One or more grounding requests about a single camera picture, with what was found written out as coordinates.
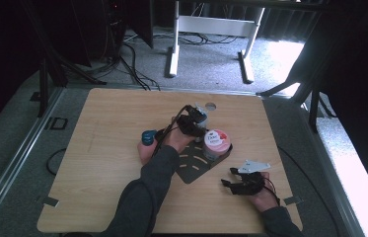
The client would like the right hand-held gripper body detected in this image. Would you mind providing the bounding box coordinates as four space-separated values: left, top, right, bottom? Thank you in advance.
233 160 271 196

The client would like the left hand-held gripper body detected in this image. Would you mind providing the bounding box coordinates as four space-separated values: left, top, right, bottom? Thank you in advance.
176 102 210 138

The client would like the person's left hand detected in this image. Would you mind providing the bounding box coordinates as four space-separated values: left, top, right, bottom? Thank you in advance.
162 117 199 154

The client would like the person's right hand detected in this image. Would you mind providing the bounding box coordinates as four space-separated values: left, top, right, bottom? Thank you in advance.
246 171 280 213

